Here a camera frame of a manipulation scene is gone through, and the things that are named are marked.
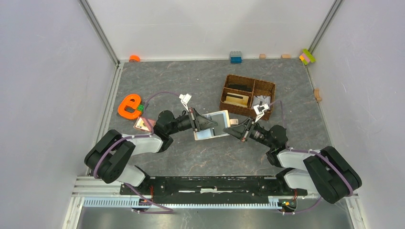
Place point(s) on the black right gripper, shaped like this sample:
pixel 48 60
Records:
pixel 240 131

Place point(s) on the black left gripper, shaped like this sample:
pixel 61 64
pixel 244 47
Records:
pixel 200 122

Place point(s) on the woven wicker divided basket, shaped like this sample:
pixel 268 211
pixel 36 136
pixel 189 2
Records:
pixel 240 102

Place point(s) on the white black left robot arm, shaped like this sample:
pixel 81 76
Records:
pixel 109 158

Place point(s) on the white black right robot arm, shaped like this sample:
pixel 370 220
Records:
pixel 324 172

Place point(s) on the grey card in holder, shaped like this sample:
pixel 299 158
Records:
pixel 221 121

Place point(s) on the silver white card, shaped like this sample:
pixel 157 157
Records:
pixel 261 99

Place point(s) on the pink triangle picture card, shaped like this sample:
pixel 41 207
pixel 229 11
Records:
pixel 144 124

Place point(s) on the small green brick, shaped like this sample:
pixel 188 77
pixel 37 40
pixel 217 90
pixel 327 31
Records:
pixel 140 108

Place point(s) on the orange plastic letter toy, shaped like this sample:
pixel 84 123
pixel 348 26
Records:
pixel 128 108

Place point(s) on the blue toy brick stack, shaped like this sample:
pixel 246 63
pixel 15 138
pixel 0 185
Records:
pixel 235 57

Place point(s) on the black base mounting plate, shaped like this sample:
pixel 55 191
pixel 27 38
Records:
pixel 216 189

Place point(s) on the curved wooden block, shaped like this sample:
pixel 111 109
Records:
pixel 317 95

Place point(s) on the orange round cap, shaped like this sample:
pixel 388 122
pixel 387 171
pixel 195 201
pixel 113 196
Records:
pixel 134 58

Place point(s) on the green pink yellow brick stack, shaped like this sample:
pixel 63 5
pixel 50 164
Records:
pixel 306 57

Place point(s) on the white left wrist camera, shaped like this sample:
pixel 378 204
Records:
pixel 184 99

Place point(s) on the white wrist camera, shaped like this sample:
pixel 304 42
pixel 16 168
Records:
pixel 260 110
pixel 184 99

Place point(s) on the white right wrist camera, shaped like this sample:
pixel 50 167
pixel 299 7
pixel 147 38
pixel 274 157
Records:
pixel 260 110

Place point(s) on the aluminium frame rail left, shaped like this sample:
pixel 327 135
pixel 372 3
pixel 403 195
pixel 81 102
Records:
pixel 99 31

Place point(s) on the aluminium frame rail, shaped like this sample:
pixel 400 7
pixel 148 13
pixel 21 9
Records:
pixel 99 31
pixel 325 24

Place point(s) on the aluminium frame rail right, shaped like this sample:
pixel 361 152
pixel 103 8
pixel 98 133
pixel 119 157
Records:
pixel 325 24

